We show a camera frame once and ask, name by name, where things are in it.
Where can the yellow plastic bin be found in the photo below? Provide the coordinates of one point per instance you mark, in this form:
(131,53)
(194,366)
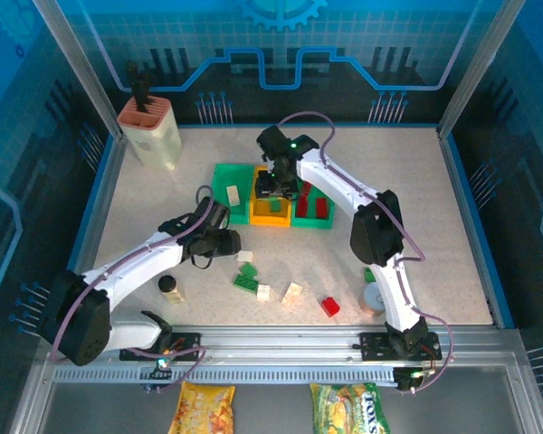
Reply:
(271,219)

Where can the long beige lego brick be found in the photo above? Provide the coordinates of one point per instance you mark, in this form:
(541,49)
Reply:
(292,294)

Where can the green candy bag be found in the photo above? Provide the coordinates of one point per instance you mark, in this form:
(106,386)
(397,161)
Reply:
(344,407)

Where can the small white lego brick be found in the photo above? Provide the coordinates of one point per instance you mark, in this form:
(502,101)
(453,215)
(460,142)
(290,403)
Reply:
(245,256)

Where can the green plastic bin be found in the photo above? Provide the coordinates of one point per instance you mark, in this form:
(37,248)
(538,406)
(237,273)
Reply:
(221,181)
(312,223)

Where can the small controller board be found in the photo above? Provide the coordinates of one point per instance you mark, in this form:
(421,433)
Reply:
(414,375)
(163,362)

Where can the long white lego brick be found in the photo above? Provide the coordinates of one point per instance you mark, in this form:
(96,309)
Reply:
(233,195)

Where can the yellow snack bag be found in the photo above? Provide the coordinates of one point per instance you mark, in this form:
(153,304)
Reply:
(203,407)

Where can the spice jar black lid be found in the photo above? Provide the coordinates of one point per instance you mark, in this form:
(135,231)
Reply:
(169,289)

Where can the aluminium frame post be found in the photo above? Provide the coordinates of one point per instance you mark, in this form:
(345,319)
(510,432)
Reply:
(81,68)
(479,68)

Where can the long green lego brick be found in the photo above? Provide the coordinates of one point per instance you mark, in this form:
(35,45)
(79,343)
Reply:
(245,283)

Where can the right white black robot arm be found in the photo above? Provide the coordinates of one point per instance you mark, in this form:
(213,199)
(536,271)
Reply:
(335,181)

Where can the aluminium rail frame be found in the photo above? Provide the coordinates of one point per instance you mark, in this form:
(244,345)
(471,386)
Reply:
(276,343)

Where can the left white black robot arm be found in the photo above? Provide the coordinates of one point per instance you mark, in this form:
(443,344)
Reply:
(131,267)

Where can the silver tin can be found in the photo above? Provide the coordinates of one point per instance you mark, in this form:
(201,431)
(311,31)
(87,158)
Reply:
(371,298)

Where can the beige knife block pink top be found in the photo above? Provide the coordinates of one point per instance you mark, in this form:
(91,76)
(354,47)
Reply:
(154,140)

